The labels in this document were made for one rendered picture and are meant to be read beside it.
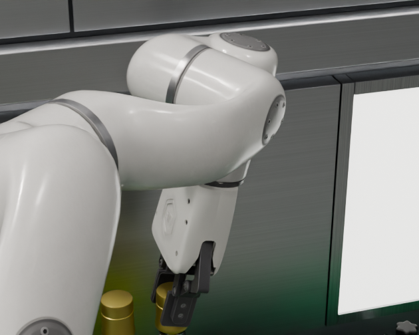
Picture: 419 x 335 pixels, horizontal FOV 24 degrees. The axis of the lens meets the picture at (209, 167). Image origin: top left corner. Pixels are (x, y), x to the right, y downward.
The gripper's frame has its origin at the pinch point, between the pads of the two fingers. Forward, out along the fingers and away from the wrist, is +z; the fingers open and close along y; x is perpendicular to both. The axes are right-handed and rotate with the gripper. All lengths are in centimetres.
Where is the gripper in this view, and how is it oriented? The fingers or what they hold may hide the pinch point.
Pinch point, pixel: (173, 297)
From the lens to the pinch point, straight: 102.8
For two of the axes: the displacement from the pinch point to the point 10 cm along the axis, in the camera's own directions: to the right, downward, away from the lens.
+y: 2.9, 4.3, -8.6
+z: -2.5, 9.0, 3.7
